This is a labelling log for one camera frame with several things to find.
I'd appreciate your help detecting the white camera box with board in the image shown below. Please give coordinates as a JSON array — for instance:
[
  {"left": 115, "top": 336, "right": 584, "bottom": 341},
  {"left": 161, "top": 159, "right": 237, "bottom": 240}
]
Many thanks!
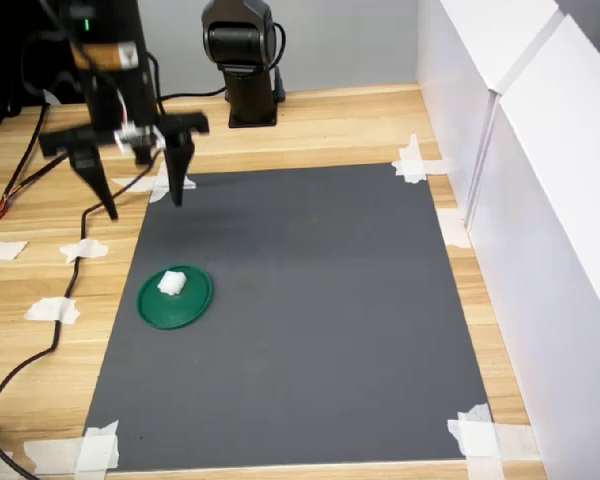
[{"left": 113, "top": 123, "right": 167, "bottom": 166}]

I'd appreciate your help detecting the black cable by white block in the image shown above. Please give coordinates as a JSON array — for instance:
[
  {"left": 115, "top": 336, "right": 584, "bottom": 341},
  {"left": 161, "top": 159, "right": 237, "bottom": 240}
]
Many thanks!
[{"left": 0, "top": 432, "right": 41, "bottom": 480}]

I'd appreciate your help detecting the black cable with coloured wires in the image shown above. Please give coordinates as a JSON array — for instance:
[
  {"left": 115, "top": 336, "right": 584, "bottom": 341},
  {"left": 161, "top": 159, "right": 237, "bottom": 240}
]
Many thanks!
[{"left": 0, "top": 87, "right": 229, "bottom": 226}]

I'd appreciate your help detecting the dark grey mat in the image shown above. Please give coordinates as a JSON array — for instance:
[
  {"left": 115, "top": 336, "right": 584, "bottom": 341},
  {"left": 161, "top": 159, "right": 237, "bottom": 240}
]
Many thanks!
[{"left": 82, "top": 162, "right": 495, "bottom": 472}]

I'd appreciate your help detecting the long black camera cable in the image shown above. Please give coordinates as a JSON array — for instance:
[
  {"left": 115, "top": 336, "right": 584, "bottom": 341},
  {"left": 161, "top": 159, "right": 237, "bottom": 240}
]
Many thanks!
[{"left": 0, "top": 49, "right": 164, "bottom": 419}]

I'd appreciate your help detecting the white tape piece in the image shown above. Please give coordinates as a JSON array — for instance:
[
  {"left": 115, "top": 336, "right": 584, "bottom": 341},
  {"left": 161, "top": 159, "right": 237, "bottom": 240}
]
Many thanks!
[
  {"left": 110, "top": 159, "right": 199, "bottom": 204},
  {"left": 59, "top": 238, "right": 110, "bottom": 265},
  {"left": 437, "top": 209, "right": 474, "bottom": 250},
  {"left": 392, "top": 133, "right": 456, "bottom": 185},
  {"left": 447, "top": 403, "right": 541, "bottom": 480},
  {"left": 24, "top": 296, "right": 81, "bottom": 325},
  {"left": 22, "top": 419, "right": 121, "bottom": 476},
  {"left": 0, "top": 239, "right": 30, "bottom": 263}
]

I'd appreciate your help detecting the small white plastic terminal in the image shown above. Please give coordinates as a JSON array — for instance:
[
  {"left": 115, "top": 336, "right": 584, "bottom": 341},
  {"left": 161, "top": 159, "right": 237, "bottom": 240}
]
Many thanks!
[{"left": 157, "top": 270, "right": 187, "bottom": 296}]

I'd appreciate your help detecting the thin black cable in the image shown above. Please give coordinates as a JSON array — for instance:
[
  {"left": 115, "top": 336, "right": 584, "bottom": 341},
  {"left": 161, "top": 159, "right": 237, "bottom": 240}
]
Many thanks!
[{"left": 0, "top": 103, "right": 50, "bottom": 221}]

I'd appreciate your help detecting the white partition panel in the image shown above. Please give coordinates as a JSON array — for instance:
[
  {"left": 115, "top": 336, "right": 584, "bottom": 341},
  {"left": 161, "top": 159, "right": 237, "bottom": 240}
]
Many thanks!
[
  {"left": 467, "top": 14, "right": 600, "bottom": 480},
  {"left": 414, "top": 0, "right": 566, "bottom": 226}
]

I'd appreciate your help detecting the round green lid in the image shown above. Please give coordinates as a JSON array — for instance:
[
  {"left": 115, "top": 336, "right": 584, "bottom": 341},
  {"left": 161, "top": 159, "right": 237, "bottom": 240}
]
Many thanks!
[{"left": 136, "top": 264, "right": 215, "bottom": 330}]

